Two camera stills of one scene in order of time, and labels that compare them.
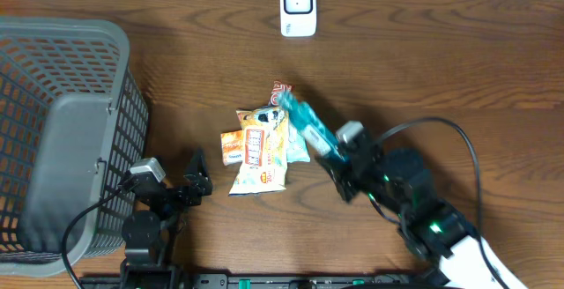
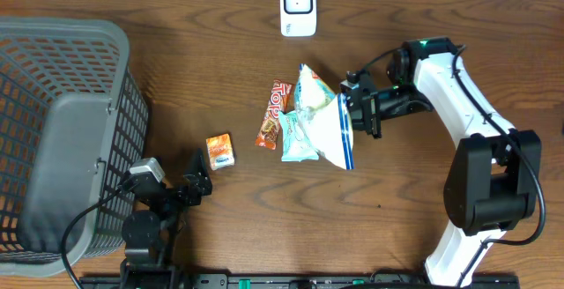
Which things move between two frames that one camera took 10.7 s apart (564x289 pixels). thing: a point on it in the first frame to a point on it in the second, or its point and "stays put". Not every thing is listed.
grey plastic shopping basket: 74,125 stays put
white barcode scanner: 298,6 stays put
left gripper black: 191,196 stays put
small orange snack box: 232,146 to 220,150
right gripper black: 343,174 to 365,107
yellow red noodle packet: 265,150 to 327,117
